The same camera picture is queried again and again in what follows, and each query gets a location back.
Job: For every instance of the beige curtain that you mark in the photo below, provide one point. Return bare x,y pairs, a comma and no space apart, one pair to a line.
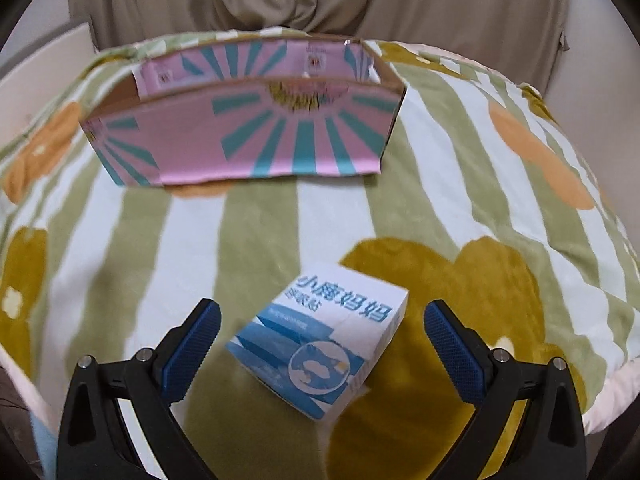
425,5

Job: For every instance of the pink bedsheet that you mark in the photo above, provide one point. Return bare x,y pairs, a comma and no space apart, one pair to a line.
610,390

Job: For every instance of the green striped floral blanket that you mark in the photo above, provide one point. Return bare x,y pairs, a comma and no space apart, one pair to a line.
450,200

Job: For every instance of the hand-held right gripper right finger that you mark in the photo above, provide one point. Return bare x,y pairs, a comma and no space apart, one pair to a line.
452,345

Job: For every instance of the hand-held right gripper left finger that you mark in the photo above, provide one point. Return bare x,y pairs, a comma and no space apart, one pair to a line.
192,340

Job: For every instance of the white and blue carton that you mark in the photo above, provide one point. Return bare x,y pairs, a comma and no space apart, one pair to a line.
320,340

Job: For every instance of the white panel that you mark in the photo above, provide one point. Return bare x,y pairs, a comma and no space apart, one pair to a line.
45,85

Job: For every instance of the pink printed cardboard box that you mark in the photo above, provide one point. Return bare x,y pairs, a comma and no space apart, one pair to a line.
250,130

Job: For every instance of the light blue cloth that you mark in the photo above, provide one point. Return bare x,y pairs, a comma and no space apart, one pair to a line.
42,445

